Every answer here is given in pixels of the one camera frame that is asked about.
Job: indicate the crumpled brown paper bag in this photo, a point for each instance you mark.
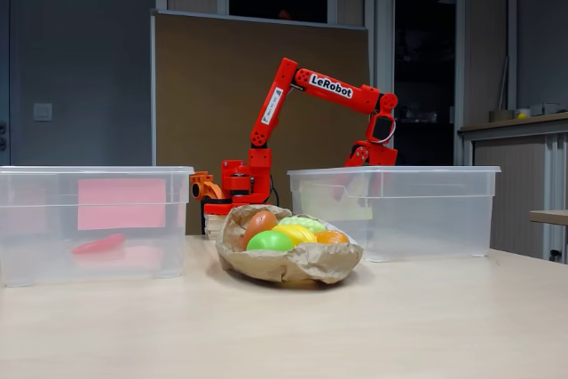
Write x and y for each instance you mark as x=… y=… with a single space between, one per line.
x=302 y=266

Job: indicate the brown toy donut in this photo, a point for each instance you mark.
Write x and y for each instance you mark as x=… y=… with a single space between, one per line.
x=259 y=223

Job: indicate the pink paper sheet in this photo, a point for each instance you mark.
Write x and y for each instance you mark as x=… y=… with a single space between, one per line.
x=120 y=203

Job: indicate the red robot arm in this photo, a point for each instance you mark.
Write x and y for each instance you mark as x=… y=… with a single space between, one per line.
x=275 y=104

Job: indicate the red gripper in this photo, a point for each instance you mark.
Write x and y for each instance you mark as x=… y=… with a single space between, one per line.
x=376 y=155

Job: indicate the grey cabinet with wooden top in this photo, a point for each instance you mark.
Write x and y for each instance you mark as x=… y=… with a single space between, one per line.
x=510 y=183

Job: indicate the yellow-green paper sheet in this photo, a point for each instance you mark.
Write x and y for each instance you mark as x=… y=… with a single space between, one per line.
x=319 y=206

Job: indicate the brown cork board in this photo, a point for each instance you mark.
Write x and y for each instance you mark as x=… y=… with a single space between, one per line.
x=186 y=99

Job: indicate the wooden base block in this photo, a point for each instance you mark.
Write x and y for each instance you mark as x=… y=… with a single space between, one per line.
x=215 y=224

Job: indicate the green toy apple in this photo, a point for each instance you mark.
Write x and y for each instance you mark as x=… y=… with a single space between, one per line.
x=268 y=241

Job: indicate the red toy chili pepper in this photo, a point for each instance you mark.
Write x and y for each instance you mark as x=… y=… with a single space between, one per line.
x=100 y=244

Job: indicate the clear plastic bin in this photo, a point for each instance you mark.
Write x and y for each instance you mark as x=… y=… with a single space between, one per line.
x=40 y=241
x=435 y=219

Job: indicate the black caster wheel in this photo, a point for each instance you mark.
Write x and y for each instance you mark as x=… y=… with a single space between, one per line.
x=555 y=255

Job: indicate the small wooden side table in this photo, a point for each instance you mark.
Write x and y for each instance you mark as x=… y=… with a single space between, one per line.
x=550 y=216

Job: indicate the white light switch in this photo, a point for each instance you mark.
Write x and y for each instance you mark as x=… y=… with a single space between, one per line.
x=43 y=112

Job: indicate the light green toy grapes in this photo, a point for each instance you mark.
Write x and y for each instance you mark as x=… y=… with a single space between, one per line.
x=304 y=222

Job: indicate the orange clamp with round hole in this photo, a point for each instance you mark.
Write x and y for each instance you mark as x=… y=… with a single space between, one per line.
x=204 y=184

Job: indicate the orange toy croissant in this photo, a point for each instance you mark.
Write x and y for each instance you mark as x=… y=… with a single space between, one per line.
x=333 y=237

